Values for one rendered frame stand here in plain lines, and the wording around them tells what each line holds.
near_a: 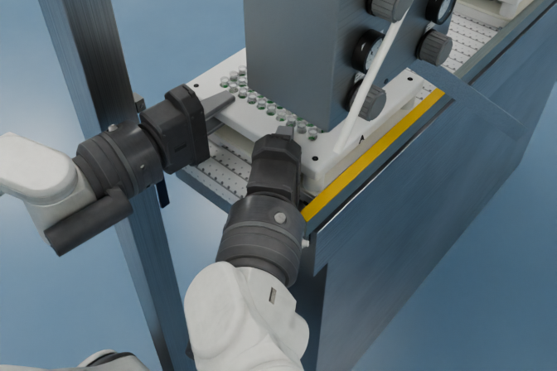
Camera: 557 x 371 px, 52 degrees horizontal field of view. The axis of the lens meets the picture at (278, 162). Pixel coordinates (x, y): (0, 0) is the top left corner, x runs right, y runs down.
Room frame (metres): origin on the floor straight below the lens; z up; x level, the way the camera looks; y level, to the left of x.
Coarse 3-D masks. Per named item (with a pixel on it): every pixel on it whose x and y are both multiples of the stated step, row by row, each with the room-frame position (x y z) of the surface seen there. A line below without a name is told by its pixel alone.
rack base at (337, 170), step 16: (400, 112) 0.63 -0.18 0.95; (224, 128) 0.59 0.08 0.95; (384, 128) 0.59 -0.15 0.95; (224, 144) 0.57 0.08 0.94; (240, 144) 0.56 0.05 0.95; (368, 144) 0.56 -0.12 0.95; (352, 160) 0.53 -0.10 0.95; (336, 176) 0.50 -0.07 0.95; (304, 192) 0.48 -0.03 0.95; (320, 192) 0.47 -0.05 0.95
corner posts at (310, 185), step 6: (414, 96) 0.64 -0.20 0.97; (408, 102) 0.63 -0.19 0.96; (402, 108) 0.64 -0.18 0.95; (408, 108) 0.63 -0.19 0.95; (306, 180) 0.48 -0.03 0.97; (312, 180) 0.48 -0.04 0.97; (318, 180) 0.48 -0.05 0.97; (306, 186) 0.48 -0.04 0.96; (312, 186) 0.48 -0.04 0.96; (318, 186) 0.48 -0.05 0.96
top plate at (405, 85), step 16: (224, 64) 0.68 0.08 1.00; (240, 64) 0.68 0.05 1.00; (192, 80) 0.64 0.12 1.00; (208, 80) 0.64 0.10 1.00; (400, 80) 0.64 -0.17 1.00; (416, 80) 0.64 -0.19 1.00; (208, 96) 0.61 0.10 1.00; (400, 96) 0.61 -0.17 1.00; (224, 112) 0.57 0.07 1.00; (240, 112) 0.57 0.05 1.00; (256, 112) 0.57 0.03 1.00; (384, 112) 0.58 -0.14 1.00; (240, 128) 0.55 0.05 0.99; (256, 128) 0.54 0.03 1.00; (272, 128) 0.54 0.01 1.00; (336, 128) 0.54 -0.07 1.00; (352, 128) 0.54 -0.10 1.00; (368, 128) 0.55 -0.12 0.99; (304, 144) 0.51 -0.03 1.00; (320, 144) 0.51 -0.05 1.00; (352, 144) 0.52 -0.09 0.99; (304, 160) 0.49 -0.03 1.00; (320, 160) 0.49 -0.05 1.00; (336, 160) 0.49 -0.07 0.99; (320, 176) 0.47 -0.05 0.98
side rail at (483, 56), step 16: (544, 0) 0.92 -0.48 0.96; (528, 16) 0.87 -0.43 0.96; (512, 32) 0.83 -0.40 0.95; (496, 48) 0.79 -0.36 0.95; (464, 64) 0.73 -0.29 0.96; (480, 64) 0.75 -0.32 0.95; (464, 80) 0.71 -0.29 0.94; (448, 96) 0.67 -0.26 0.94; (432, 112) 0.64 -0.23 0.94; (416, 128) 0.61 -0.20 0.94; (400, 144) 0.58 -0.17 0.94; (384, 160) 0.55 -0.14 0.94; (368, 176) 0.52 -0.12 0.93; (352, 192) 0.49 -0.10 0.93; (336, 208) 0.47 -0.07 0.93
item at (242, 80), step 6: (246, 72) 0.65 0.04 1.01; (240, 78) 0.64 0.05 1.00; (246, 78) 0.63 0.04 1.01; (240, 84) 0.63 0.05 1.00; (246, 84) 0.62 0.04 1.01; (252, 90) 0.62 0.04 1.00; (258, 96) 0.61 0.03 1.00; (270, 102) 0.59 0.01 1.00; (282, 108) 0.58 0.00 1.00; (288, 114) 0.57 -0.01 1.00; (300, 120) 0.56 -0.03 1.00; (312, 126) 0.55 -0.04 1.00
